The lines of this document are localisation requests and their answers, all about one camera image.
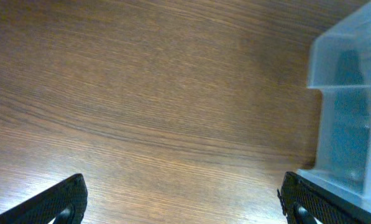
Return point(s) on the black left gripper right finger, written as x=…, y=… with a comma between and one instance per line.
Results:
x=304, y=202

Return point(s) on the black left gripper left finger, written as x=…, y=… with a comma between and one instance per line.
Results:
x=65, y=202

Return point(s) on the clear plastic storage container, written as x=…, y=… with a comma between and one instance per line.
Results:
x=340, y=68

